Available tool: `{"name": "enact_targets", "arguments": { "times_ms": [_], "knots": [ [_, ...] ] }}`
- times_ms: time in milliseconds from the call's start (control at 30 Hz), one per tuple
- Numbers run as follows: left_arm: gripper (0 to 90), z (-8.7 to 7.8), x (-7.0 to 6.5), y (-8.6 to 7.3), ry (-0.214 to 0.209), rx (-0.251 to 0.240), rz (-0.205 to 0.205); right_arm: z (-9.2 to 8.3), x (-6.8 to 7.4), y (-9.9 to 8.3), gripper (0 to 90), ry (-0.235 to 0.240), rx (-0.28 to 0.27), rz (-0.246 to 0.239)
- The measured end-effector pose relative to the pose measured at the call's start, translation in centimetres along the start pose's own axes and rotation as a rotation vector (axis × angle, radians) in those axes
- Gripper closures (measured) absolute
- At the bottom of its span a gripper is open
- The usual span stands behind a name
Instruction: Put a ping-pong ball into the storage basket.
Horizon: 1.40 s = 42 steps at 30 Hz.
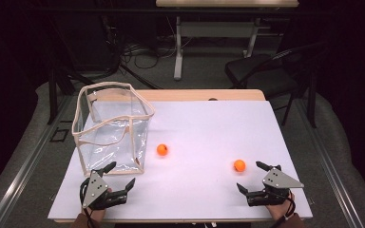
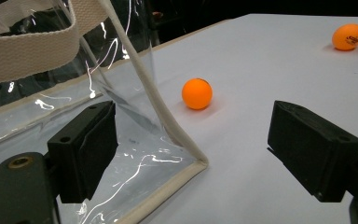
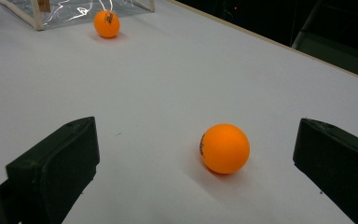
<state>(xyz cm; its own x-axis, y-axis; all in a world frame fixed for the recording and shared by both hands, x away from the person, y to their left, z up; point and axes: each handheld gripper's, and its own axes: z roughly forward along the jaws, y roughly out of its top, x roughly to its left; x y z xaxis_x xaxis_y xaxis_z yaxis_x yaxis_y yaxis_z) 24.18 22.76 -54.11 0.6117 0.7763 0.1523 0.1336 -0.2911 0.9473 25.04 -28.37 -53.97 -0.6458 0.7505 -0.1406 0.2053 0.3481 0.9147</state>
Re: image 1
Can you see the clear plastic bag beige trim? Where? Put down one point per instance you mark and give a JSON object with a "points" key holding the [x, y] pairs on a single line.
{"points": [[112, 136]]}

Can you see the black folding chair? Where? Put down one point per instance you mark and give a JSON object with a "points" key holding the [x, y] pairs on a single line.
{"points": [[259, 74]]}

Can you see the dark round table grommet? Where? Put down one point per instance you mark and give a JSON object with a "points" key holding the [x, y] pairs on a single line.
{"points": [[212, 99]]}

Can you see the orange ball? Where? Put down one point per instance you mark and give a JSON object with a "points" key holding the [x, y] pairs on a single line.
{"points": [[162, 149], [239, 165]]}

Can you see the black metal stand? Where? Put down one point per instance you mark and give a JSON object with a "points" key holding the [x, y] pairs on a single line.
{"points": [[52, 95]]}

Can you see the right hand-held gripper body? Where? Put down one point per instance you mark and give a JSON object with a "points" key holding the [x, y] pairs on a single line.
{"points": [[278, 180]]}

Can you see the wooden table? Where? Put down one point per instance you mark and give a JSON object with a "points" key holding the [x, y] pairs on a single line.
{"points": [[183, 95]]}

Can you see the white-legged background desk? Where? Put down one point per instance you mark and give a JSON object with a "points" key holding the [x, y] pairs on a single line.
{"points": [[215, 30]]}

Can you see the person's left hand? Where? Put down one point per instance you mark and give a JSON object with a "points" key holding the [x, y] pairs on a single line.
{"points": [[96, 213]]}

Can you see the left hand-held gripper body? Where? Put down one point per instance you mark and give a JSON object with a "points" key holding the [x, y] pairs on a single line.
{"points": [[94, 190]]}

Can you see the metal floor rail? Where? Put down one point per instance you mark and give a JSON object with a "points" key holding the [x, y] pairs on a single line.
{"points": [[28, 164], [329, 164]]}

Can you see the person's right hand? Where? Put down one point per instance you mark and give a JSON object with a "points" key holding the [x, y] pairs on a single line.
{"points": [[278, 210]]}

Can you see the white table mat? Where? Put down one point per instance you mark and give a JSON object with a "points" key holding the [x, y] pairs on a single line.
{"points": [[202, 133]]}

